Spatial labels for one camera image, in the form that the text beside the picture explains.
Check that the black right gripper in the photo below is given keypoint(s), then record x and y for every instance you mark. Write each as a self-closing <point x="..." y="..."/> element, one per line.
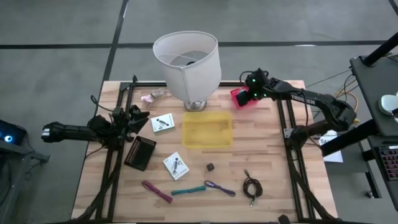
<point x="258" y="85"/>

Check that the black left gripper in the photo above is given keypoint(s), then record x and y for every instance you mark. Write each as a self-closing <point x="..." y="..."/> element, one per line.
<point x="124" y="119"/>

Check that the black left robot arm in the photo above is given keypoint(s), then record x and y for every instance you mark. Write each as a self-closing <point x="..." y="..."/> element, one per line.
<point x="71" y="132"/>

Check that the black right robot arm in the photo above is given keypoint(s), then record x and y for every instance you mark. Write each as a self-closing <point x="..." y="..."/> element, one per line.
<point x="311" y="99"/>

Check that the yellow translucent plastic bin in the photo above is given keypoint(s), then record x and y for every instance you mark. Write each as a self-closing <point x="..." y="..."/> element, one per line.
<point x="206" y="130"/>

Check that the red plastic parts box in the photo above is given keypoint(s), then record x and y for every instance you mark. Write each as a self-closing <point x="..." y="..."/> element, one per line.
<point x="234" y="93"/>

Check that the small pink wrapped item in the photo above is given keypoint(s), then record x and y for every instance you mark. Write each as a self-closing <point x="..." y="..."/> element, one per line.
<point x="146" y="99"/>

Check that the white printed card box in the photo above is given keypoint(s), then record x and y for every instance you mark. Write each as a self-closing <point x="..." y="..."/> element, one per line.
<point x="162" y="123"/>
<point x="176" y="165"/>

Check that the black case with red dots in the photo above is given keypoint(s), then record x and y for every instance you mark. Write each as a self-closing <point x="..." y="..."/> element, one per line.
<point x="140" y="153"/>

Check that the silver metal lamp base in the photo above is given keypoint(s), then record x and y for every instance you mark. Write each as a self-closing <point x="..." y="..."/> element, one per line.
<point x="196" y="106"/>

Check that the small black die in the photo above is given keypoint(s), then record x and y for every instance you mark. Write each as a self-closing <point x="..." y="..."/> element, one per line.
<point x="210" y="167"/>

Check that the black desk support bar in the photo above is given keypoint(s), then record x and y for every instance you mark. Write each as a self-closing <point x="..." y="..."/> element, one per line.
<point x="348" y="140"/>

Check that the black object beside table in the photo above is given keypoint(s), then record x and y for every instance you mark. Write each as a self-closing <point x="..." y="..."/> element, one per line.
<point x="283" y="219"/>

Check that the black side desk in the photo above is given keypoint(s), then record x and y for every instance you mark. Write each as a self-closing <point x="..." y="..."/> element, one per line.
<point x="373" y="90"/>

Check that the black device with blue light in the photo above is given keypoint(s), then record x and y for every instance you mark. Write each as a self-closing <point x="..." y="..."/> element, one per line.
<point x="9" y="133"/>

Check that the grey fabric bag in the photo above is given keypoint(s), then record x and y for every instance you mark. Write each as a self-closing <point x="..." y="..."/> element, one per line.
<point x="15" y="180"/>

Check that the white round headset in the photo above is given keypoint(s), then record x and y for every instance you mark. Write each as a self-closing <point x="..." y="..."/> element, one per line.
<point x="388" y="104"/>

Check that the black slanted pole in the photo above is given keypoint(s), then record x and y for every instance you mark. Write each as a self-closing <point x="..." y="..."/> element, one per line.
<point x="381" y="51"/>

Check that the black backlit keyboard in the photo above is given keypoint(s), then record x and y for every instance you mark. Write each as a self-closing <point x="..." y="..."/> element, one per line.
<point x="390" y="161"/>

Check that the black aluminium table frame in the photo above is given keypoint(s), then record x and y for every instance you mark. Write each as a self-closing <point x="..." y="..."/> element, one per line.
<point x="146" y="84"/>

